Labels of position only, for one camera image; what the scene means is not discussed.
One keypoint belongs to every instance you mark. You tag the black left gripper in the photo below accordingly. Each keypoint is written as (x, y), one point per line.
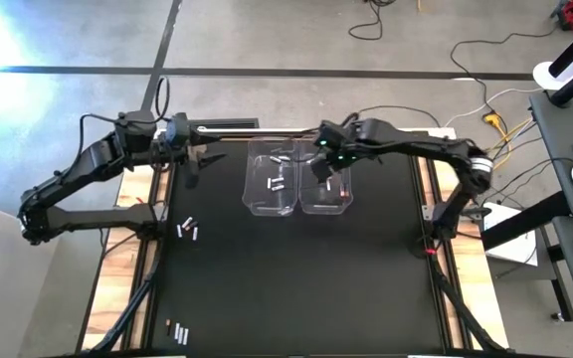
(177, 141)

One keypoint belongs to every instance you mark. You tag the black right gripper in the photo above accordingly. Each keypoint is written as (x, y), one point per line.
(336, 139)

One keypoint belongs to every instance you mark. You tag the clear plastic bin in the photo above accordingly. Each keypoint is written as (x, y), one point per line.
(336, 204)
(256, 199)

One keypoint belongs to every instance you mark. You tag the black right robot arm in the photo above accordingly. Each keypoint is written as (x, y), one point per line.
(416, 146)

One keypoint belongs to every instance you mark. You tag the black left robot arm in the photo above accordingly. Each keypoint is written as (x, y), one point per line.
(87, 161)

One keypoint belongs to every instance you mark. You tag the black table mat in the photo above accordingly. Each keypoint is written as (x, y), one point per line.
(291, 298)

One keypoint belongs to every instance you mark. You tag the yellow power plug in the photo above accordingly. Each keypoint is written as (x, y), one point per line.
(490, 119)

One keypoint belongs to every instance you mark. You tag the black metal beam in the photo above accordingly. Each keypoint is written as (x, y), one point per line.
(525, 221)

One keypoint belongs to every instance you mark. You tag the white box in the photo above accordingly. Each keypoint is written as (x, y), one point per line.
(515, 251)

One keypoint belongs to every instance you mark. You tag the grey cabinet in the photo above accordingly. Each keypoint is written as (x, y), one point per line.
(8, 288)

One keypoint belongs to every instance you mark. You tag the black floor leg bar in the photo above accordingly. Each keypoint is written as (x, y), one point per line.
(562, 293)

